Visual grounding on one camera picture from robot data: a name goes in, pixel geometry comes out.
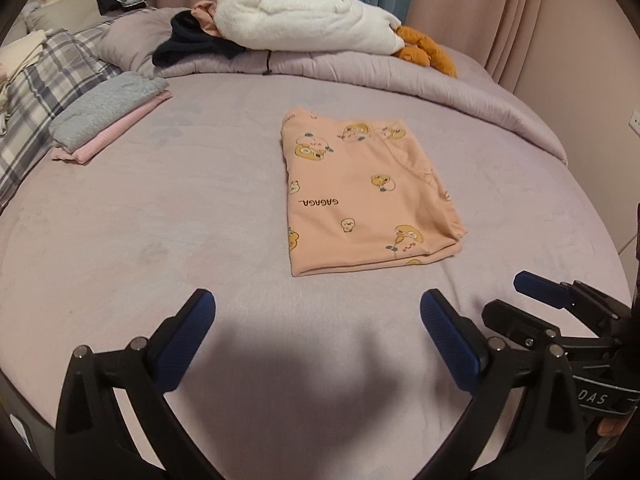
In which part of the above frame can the white wall socket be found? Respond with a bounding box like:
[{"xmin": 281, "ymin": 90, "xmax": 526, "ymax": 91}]
[{"xmin": 628, "ymin": 110, "xmax": 640, "ymax": 136}]

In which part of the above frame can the plaid grey white blanket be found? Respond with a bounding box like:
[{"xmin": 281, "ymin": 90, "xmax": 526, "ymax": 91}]
[{"xmin": 1, "ymin": 24, "xmax": 120, "ymax": 206}]

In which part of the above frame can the dark navy garment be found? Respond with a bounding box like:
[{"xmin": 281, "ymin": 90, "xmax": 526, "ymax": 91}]
[{"xmin": 152, "ymin": 10, "xmax": 246, "ymax": 68}]

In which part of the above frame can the lilac bed sheet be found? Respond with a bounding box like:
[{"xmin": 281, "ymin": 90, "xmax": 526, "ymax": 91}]
[{"xmin": 1, "ymin": 74, "xmax": 630, "ymax": 479}]

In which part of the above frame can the white plush goose toy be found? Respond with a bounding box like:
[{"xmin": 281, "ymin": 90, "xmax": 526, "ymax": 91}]
[{"xmin": 214, "ymin": 0, "xmax": 459, "ymax": 79}]

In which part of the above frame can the grey folded garment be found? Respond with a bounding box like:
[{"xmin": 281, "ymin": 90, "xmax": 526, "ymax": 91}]
[{"xmin": 49, "ymin": 72, "xmax": 168, "ymax": 153}]

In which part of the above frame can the lilac folded duvet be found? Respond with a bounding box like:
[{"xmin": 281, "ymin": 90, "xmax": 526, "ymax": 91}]
[{"xmin": 96, "ymin": 8, "xmax": 568, "ymax": 164}]

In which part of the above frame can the orange cartoon print garment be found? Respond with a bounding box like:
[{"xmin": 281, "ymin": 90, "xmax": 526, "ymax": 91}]
[{"xmin": 281, "ymin": 108, "xmax": 466, "ymax": 276}]

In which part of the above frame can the pink folded garment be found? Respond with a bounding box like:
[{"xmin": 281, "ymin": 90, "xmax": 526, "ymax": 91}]
[{"xmin": 50, "ymin": 90, "xmax": 172, "ymax": 165}]

